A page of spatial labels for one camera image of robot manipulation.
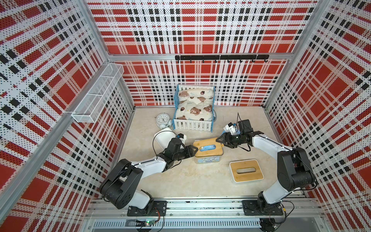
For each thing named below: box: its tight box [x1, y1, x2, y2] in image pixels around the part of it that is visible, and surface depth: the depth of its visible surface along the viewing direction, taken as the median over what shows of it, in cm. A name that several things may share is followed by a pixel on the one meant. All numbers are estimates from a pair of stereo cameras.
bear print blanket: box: [173, 101, 214, 122], surface depth 109 cm
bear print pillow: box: [178, 88, 215, 104], surface depth 110 cm
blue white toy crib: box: [172, 84, 216, 133], surface depth 109 cm
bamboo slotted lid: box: [193, 137, 225, 158], surface depth 88 cm
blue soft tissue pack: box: [199, 144, 217, 152], surface depth 92 cm
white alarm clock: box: [156, 113, 173, 130], surface depth 109 cm
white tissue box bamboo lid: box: [229, 159, 265, 183], surface depth 82 cm
